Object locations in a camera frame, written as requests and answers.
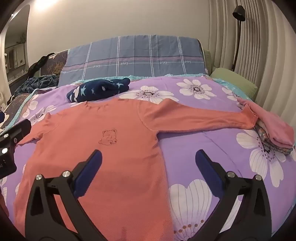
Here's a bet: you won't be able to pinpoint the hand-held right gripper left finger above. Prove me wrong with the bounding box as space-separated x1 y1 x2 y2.
24 149 109 241

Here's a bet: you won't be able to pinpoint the pink folded garment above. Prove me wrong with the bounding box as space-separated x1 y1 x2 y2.
237 97 295 147

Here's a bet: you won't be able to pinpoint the blue plaid pillow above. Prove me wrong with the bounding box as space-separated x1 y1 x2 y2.
57 35 207 87

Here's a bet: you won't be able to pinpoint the green pillow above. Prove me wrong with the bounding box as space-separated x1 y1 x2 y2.
210 67 258 101

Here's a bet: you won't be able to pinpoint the floral folded clothes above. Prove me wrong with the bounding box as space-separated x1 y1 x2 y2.
254 123 296 155

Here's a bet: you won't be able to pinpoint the green upholstered headboard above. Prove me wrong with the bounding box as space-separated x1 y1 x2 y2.
203 49 212 75

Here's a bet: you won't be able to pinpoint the dark patterned blanket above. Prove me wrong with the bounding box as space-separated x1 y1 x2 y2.
0 49 70 137

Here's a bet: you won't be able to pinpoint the salmon long-sleeve shirt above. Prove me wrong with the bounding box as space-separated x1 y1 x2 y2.
13 100 258 241

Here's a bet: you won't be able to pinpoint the navy star-print garment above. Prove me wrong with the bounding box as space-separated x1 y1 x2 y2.
67 77 131 103

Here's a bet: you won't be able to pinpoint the beige pleated curtain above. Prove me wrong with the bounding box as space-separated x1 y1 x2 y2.
209 0 294 130

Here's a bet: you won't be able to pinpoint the arched doorway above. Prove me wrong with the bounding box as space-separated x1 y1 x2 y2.
4 5 31 82

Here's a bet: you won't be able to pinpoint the teal fuzzy blanket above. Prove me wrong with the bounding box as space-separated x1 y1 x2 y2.
14 74 59 96

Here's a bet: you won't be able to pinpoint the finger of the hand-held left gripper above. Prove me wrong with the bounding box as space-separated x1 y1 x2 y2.
0 119 31 146

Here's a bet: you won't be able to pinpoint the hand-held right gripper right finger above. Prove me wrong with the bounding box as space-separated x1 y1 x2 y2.
195 149 272 241

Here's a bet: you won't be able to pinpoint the black floor lamp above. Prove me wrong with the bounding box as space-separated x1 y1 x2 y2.
231 5 246 72

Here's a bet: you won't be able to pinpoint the purple floral bed sheet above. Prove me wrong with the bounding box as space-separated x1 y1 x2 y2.
0 75 296 241

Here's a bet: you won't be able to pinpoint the black garment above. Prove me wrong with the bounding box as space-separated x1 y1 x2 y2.
27 53 56 78

